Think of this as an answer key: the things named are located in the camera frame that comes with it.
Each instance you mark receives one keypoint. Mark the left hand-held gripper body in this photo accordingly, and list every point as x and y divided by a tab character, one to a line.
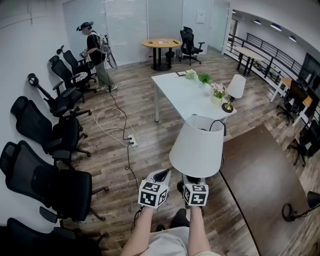
151	195

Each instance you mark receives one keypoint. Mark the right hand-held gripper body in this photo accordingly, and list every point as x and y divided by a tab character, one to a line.
196	196

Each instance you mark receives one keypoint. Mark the white lamp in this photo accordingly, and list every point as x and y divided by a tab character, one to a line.
197	150

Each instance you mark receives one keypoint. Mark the person's right forearm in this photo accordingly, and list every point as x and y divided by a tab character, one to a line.
197	230

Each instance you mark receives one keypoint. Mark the person's left forearm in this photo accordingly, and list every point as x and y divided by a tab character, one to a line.
142	230

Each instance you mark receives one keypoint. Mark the white rectangular table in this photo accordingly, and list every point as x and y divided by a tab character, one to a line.
185	97

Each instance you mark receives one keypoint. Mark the brass base table lamp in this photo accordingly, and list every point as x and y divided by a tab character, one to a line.
237	86

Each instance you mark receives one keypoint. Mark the wooden top office desk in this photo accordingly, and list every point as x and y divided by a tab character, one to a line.
286	81

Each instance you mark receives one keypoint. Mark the person's black shoe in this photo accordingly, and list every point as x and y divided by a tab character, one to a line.
180	218
180	187

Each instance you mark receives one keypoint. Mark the white power strip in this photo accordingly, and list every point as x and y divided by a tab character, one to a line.
132	140

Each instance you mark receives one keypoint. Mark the person's beige shirt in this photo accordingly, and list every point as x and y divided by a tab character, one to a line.
170	242

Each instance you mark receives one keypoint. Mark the dark brown table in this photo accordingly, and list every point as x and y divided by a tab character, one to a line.
260	180

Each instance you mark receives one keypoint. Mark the pink flowers in pot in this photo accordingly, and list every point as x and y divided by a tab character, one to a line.
217	100

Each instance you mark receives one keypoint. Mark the row of black office chairs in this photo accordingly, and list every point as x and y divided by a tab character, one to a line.
67	190

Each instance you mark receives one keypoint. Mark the green plant in white pot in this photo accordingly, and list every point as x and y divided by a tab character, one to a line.
205	78

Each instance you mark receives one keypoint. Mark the white flower bouquet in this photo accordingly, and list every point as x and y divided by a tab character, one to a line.
191	74

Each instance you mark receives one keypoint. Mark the black office chair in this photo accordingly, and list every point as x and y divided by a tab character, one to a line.
187	42
308	142
297	92

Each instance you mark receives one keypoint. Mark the black waste bin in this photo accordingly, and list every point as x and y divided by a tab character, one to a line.
170	57

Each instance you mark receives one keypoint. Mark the patterned seat cushion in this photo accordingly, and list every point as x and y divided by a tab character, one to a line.
81	76

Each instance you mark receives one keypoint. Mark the round wooden table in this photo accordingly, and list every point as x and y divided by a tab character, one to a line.
156	47

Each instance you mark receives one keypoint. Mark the white papers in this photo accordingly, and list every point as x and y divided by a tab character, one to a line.
163	42

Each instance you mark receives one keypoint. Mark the round white table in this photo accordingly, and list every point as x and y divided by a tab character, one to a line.
250	53

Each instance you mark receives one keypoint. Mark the black metal railing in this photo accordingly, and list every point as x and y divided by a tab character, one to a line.
287	57

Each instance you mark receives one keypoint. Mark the dark glass partition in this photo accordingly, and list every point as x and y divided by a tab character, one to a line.
311	67

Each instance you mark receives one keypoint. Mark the white paper notice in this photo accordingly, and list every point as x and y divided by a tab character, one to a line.
200	17

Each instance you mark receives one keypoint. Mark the black picture frame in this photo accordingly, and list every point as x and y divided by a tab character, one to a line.
181	73

